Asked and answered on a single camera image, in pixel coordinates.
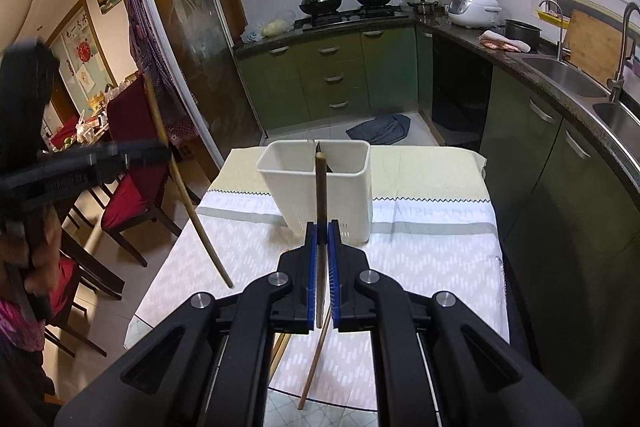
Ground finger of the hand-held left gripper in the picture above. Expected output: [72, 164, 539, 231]
[0, 139, 172, 222]

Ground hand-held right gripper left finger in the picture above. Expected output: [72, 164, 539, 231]
[54, 221, 318, 427]

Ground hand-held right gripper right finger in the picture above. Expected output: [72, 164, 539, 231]
[327, 219, 583, 427]

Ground wooden chopstick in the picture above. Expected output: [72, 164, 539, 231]
[142, 76, 235, 291]
[298, 146, 332, 411]

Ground white plastic utensil holder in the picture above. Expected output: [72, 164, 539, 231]
[256, 139, 373, 244]

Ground person's left forearm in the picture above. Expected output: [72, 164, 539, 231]
[0, 207, 68, 353]

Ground red cushioned wooden chair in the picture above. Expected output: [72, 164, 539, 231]
[99, 77, 202, 269]

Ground dark wooden dining table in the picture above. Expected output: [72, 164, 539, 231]
[40, 107, 127, 303]

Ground door with red decoration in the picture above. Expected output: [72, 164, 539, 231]
[46, 0, 119, 120]

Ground white patterned tablecloth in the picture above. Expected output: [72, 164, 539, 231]
[125, 146, 512, 413]

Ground checkered hanging apron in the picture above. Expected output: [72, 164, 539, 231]
[123, 0, 199, 148]

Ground glass sliding door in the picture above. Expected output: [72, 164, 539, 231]
[122, 0, 267, 168]

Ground blue floor cloth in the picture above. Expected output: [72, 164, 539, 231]
[345, 114, 412, 147]

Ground dark wooden chair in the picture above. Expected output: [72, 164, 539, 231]
[42, 227, 127, 359]

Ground plastic bag with yellow food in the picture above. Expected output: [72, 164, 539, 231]
[262, 12, 296, 39]

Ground green base cabinets with drawers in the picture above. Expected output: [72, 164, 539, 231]
[235, 24, 436, 134]

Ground black built-in appliance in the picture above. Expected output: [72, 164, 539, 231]
[432, 36, 494, 146]

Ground green sink base cabinet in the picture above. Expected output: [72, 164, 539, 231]
[479, 66, 640, 413]

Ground black wok with lid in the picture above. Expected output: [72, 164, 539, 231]
[298, 0, 344, 16]

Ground black gas stove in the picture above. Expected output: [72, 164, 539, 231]
[293, 5, 417, 28]

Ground small steel pot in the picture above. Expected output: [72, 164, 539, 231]
[406, 0, 441, 16]

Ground pink kitchen towel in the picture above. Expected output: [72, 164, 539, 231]
[477, 29, 534, 54]

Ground white rice cooker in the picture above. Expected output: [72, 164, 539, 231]
[446, 0, 503, 30]

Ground steel sink basin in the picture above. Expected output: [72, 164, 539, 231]
[520, 56, 609, 99]
[592, 102, 640, 154]

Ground black inner cooking pot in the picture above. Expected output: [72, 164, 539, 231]
[503, 19, 544, 54]

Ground small steel faucet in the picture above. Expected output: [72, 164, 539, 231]
[537, 0, 571, 63]

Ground yellow sink rack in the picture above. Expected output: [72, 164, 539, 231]
[535, 9, 571, 28]

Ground wooden cutting board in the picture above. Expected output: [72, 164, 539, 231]
[562, 9, 634, 86]

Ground tall steel faucet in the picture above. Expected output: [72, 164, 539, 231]
[605, 2, 640, 104]

